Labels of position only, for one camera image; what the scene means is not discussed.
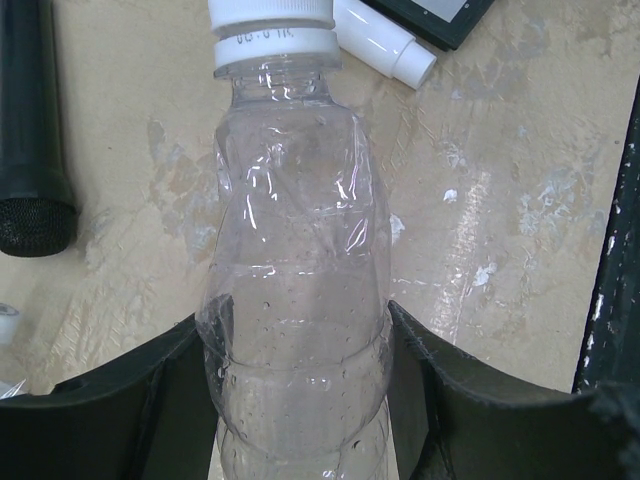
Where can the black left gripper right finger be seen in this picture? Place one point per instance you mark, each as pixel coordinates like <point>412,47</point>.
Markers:
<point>455,417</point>

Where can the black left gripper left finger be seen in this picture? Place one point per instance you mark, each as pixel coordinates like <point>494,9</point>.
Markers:
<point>144,415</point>

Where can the clear crushed bottle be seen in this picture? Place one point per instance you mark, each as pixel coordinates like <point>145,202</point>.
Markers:
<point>298,339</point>

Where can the green tea label bottle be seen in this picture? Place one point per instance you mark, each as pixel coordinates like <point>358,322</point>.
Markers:
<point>13,374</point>

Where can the black microphone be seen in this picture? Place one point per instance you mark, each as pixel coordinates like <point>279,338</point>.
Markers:
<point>38,211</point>

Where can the white microphone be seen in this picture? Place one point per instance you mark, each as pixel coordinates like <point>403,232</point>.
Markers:
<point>381,44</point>

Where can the black white chessboard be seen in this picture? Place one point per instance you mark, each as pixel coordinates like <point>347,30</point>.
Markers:
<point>443,24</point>

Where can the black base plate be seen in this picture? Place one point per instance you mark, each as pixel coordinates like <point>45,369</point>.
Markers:
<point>610,347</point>

